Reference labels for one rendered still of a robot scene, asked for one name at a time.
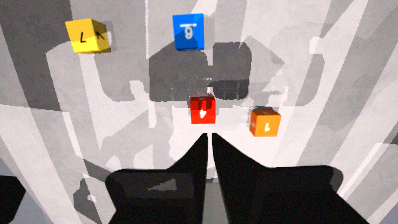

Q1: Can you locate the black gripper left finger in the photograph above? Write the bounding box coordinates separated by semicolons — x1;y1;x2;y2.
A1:
105;133;208;224

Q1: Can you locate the blue block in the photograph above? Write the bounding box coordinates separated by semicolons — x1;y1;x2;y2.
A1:
172;14;204;51

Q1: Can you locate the yellow block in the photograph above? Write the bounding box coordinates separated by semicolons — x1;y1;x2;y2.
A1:
65;18;110;55

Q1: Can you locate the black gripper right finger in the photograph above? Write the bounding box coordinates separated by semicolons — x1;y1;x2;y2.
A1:
212;133;344;224

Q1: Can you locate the red block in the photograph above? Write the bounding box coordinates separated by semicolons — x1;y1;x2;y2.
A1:
190;97;216;124

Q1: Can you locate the orange block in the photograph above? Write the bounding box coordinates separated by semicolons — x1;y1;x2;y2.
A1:
249;110;281;137

